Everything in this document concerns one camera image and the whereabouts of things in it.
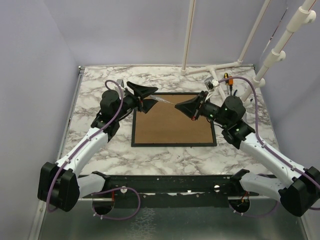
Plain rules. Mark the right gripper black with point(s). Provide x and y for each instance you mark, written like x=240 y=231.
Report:
x=191 y=108

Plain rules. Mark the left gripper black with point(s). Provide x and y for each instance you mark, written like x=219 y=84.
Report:
x=141 y=91

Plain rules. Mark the black picture frame brown backing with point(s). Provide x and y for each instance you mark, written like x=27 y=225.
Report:
x=165 y=126

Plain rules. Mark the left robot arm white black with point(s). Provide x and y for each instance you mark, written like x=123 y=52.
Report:
x=60 y=184

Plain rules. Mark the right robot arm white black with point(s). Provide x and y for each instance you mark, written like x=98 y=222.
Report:
x=297 y=188

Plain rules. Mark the white PVC pipe stand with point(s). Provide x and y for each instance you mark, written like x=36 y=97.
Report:
x=212 y=68

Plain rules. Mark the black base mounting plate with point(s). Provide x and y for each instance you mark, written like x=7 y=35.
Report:
x=168 y=191

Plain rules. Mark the white PVC jointed pole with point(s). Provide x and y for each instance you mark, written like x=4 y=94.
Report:
x=304 y=15

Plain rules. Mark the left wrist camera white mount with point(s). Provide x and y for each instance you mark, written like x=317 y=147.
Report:
x=121 y=83

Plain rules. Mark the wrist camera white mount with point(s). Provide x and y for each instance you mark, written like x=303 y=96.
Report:
x=211 y=84
x=121 y=83

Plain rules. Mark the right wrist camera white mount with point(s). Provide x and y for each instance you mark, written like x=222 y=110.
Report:
x=211 y=84

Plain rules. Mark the orange handle screwdriver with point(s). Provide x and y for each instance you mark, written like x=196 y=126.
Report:
x=230 y=83

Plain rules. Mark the aluminium rail left edge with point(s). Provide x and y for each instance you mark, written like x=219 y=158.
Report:
x=81 y=71

